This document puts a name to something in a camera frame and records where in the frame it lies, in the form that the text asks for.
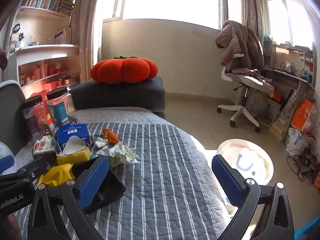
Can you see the orange cardboard box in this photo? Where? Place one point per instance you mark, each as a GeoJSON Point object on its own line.
{"type": "Point", "coordinates": [303, 115]}

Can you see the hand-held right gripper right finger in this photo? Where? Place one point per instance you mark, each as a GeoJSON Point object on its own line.
{"type": "Point", "coordinates": [228, 180]}

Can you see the large tissue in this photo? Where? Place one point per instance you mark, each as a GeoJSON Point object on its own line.
{"type": "Point", "coordinates": [121, 153]}

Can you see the dark grey cushion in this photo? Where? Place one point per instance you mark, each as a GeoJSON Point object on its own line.
{"type": "Point", "coordinates": [11, 115]}

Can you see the clear plastic bag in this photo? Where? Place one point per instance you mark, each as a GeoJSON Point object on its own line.
{"type": "Point", "coordinates": [287, 110]}

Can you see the brown blanket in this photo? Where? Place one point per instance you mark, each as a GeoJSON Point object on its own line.
{"type": "Point", "coordinates": [242, 42]}

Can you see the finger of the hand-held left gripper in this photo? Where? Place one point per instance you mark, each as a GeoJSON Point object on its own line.
{"type": "Point", "coordinates": [30, 170]}
{"type": "Point", "coordinates": [6, 163]}

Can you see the round white floor rug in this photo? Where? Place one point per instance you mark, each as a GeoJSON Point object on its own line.
{"type": "Point", "coordinates": [250, 160]}

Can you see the clear jar purple label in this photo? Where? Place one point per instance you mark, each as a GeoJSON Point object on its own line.
{"type": "Point", "coordinates": [35, 120]}

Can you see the blue biscuit box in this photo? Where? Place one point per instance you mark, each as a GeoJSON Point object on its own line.
{"type": "Point", "coordinates": [72, 131]}

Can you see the beige curtain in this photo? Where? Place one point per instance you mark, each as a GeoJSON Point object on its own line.
{"type": "Point", "coordinates": [86, 30]}
{"type": "Point", "coordinates": [251, 5]}

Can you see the wooden crate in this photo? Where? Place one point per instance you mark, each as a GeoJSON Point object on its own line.
{"type": "Point", "coordinates": [277, 130]}

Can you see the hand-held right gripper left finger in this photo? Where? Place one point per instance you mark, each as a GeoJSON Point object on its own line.
{"type": "Point", "coordinates": [91, 182]}

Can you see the yellow sponge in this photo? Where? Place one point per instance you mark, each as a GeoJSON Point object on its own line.
{"type": "Point", "coordinates": [75, 157]}

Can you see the red printed bag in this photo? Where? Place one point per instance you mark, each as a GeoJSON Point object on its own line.
{"type": "Point", "coordinates": [317, 180]}

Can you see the blue plastic object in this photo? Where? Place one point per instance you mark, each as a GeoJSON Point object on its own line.
{"type": "Point", "coordinates": [308, 231]}

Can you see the small crumpled tissue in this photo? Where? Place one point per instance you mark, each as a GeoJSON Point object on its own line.
{"type": "Point", "coordinates": [101, 143]}

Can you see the white bookshelf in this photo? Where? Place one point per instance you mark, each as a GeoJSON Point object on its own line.
{"type": "Point", "coordinates": [42, 51]}

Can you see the white plastic bag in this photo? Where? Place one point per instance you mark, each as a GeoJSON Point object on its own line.
{"type": "Point", "coordinates": [296, 141]}

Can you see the clear jar blue label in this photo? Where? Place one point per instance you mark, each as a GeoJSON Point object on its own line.
{"type": "Point", "coordinates": [60, 107]}

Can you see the orange pumpkin cushion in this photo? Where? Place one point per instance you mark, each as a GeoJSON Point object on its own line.
{"type": "Point", "coordinates": [123, 70]}

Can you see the orange candy wrapper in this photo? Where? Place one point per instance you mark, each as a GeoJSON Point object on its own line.
{"type": "Point", "coordinates": [111, 135]}

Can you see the brown snack wrapper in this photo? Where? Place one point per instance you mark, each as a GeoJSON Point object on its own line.
{"type": "Point", "coordinates": [43, 147]}

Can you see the white office chair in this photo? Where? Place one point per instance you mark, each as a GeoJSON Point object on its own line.
{"type": "Point", "coordinates": [240, 105]}

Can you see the row of pink containers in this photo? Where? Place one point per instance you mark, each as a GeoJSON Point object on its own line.
{"type": "Point", "coordinates": [50, 71]}

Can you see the small orange object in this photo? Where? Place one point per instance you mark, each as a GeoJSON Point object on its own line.
{"type": "Point", "coordinates": [276, 96]}

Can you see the grey striped quilt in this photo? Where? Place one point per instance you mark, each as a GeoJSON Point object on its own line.
{"type": "Point", "coordinates": [162, 175]}

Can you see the wooden desk with shelves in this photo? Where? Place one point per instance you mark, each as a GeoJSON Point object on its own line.
{"type": "Point", "coordinates": [287, 76]}

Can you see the yellow cloth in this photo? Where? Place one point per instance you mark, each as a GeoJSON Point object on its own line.
{"type": "Point", "coordinates": [56, 175]}

